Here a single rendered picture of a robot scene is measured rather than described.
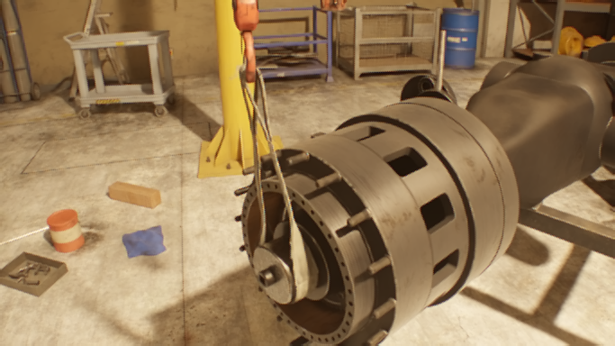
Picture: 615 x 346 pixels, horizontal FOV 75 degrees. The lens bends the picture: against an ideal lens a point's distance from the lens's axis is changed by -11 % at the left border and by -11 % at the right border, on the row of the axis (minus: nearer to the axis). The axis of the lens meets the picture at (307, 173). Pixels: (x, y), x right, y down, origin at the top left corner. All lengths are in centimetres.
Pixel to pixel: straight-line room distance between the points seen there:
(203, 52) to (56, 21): 217
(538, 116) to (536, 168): 18
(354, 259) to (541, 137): 93
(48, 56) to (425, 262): 663
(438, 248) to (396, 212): 14
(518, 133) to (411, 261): 77
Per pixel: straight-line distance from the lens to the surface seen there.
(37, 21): 713
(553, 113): 167
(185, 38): 683
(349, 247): 88
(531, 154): 162
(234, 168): 348
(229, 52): 339
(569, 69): 206
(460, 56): 723
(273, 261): 98
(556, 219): 184
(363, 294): 92
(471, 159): 110
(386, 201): 90
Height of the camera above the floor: 148
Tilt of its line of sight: 26 degrees down
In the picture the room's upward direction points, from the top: 1 degrees counter-clockwise
